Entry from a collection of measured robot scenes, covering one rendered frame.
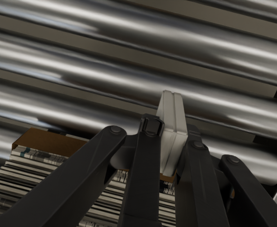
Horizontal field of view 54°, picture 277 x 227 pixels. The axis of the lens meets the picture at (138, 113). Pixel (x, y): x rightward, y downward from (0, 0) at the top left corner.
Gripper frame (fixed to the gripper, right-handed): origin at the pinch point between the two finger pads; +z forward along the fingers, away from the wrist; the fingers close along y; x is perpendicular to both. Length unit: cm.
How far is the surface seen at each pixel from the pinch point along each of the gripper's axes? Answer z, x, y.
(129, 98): 13.3, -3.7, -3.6
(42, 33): 93, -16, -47
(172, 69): 93, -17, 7
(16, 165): 5.5, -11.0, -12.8
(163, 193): 6.7, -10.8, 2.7
